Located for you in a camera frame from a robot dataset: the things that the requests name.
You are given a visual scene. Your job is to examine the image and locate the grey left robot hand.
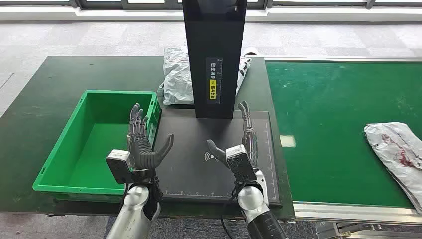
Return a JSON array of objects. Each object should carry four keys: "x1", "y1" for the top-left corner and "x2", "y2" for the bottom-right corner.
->
[{"x1": 126, "y1": 103, "x2": 174, "y2": 172}]

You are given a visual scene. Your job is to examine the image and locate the grey parcel bag red print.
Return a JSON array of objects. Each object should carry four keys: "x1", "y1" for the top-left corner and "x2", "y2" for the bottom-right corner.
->
[{"x1": 364, "y1": 122, "x2": 422, "y2": 215}]

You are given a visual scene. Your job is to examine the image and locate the black inbound scanner machine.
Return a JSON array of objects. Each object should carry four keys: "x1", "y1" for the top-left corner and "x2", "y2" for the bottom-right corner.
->
[{"x1": 153, "y1": 0, "x2": 283, "y2": 208}]

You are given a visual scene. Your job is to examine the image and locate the white parcel bag black print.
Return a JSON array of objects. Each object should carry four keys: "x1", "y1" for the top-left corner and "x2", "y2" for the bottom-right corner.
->
[{"x1": 157, "y1": 46, "x2": 253, "y2": 106}]

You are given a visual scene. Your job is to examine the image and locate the green conveyor belt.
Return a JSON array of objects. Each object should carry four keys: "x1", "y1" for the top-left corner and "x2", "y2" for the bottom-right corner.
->
[{"x1": 263, "y1": 56, "x2": 422, "y2": 239}]

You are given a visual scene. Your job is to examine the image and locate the green plastic crate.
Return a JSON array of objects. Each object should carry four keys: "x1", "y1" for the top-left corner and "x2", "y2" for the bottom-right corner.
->
[{"x1": 32, "y1": 90, "x2": 162, "y2": 203}]

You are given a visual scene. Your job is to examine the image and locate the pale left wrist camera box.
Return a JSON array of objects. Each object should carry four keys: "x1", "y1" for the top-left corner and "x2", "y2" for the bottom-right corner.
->
[{"x1": 105, "y1": 149, "x2": 134, "y2": 185}]

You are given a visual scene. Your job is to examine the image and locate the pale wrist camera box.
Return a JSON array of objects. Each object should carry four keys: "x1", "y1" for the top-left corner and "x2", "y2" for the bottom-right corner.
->
[
  {"x1": 225, "y1": 144, "x2": 257, "y2": 183},
  {"x1": 105, "y1": 149, "x2": 134, "y2": 185}
]

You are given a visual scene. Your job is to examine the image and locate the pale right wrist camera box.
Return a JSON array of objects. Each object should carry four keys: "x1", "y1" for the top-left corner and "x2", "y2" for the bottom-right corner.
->
[{"x1": 225, "y1": 144, "x2": 257, "y2": 183}]

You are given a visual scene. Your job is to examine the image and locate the black cable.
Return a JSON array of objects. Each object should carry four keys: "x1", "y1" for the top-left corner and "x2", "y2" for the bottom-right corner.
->
[{"x1": 220, "y1": 194, "x2": 239, "y2": 239}]

